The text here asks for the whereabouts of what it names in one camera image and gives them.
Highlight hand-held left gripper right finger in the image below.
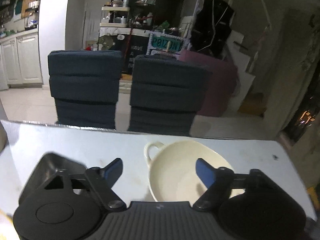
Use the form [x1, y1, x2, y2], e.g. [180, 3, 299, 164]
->
[192, 158, 266, 212]

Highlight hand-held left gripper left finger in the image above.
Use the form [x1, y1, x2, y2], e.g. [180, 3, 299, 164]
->
[44, 158, 127, 211]

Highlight cream bowl with handle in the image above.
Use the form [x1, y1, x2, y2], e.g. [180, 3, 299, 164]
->
[144, 141, 244, 203]

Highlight square steel tray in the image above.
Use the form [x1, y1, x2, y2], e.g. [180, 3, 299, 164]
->
[31, 152, 88, 195]

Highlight mauve armchair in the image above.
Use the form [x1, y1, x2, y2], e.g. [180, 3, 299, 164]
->
[179, 49, 238, 117]

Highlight dark blue chair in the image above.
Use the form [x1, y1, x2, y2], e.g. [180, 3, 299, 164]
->
[127, 54, 213, 133]
[47, 50, 123, 130]

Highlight black hanging garment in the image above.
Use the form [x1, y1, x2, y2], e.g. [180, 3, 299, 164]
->
[194, 0, 235, 58]

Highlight white kitchen cabinets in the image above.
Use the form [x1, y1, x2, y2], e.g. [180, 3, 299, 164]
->
[0, 29, 43, 86]

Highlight cream shelf rack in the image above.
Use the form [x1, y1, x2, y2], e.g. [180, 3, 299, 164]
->
[99, 6, 131, 28]

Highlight cluttered dark shelf unit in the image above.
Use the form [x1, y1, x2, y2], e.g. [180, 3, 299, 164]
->
[111, 0, 186, 32]

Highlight teal sign with white frame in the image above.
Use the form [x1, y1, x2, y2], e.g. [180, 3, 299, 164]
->
[149, 32, 184, 55]

